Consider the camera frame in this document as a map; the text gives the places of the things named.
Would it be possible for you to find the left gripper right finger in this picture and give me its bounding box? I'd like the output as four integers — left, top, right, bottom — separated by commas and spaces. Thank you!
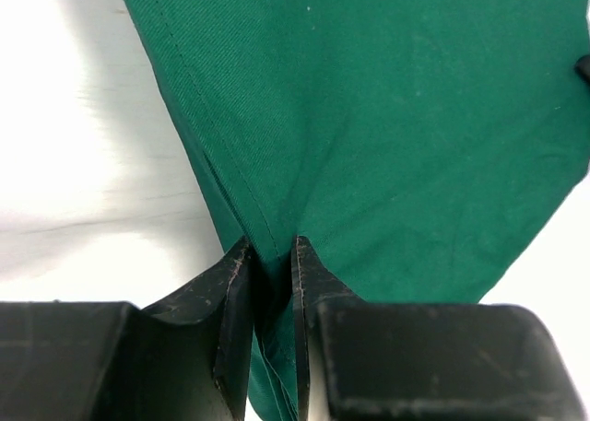
291, 236, 587, 420

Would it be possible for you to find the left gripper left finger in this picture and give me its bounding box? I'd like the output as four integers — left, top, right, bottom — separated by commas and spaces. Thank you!
1, 240, 253, 420

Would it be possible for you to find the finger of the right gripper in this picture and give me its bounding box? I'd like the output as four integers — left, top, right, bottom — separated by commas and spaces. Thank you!
574, 54, 590, 81

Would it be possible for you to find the green surgical cloth wrap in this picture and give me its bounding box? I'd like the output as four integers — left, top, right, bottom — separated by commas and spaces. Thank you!
124, 0, 589, 420

